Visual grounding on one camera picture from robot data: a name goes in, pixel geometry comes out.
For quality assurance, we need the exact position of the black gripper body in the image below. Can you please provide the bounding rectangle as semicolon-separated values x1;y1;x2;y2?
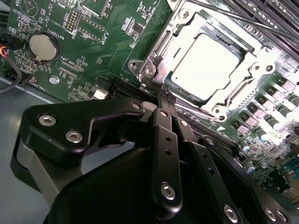
46;147;219;224

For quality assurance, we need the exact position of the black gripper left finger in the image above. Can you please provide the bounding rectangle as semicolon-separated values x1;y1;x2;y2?
10;86;184;212

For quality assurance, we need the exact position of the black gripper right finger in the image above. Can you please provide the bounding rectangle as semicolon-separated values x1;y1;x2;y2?
167;91;294;224

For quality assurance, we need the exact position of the silver CPU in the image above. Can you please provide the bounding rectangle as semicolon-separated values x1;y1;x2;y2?
170;32;255;103

